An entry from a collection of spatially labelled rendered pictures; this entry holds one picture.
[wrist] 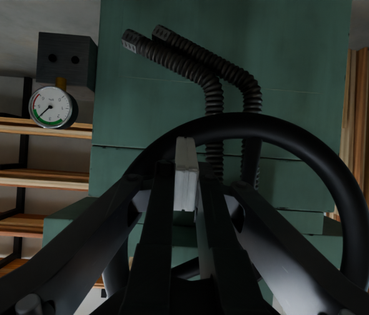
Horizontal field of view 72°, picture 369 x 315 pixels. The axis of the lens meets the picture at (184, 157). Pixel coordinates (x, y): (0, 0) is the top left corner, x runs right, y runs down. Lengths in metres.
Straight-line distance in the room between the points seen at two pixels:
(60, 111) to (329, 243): 0.50
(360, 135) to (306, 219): 1.38
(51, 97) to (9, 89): 3.10
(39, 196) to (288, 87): 3.08
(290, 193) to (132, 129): 0.30
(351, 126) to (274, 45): 1.43
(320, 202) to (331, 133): 0.12
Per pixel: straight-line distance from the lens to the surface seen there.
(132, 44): 0.37
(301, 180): 0.50
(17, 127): 2.84
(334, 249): 0.55
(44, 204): 3.31
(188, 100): 0.45
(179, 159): 0.17
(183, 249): 0.37
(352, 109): 1.90
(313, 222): 0.52
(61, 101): 0.42
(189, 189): 0.16
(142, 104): 0.45
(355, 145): 1.89
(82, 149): 3.09
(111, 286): 0.29
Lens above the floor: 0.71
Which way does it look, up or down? 1 degrees up
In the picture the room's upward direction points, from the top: 176 degrees counter-clockwise
